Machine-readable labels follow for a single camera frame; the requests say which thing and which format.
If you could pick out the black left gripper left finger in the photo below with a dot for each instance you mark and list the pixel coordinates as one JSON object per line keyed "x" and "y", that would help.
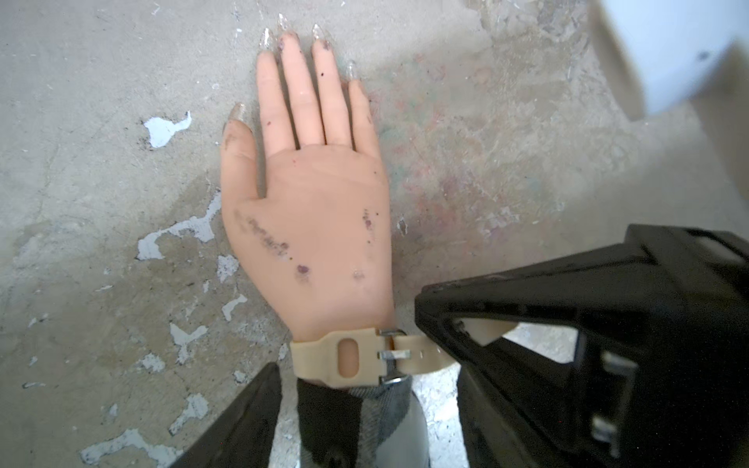
{"x": 243, "y": 434}

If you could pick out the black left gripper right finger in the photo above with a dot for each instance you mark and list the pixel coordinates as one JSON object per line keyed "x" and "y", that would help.
{"x": 495, "y": 434}

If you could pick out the checkered black white sleeve forearm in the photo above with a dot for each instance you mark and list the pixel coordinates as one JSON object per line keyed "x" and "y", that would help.
{"x": 380, "y": 426}

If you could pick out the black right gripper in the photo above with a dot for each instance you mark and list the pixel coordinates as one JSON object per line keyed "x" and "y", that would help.
{"x": 660, "y": 374}

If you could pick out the mannequin hand with long nails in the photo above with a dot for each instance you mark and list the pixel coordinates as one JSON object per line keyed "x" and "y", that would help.
{"x": 305, "y": 204}

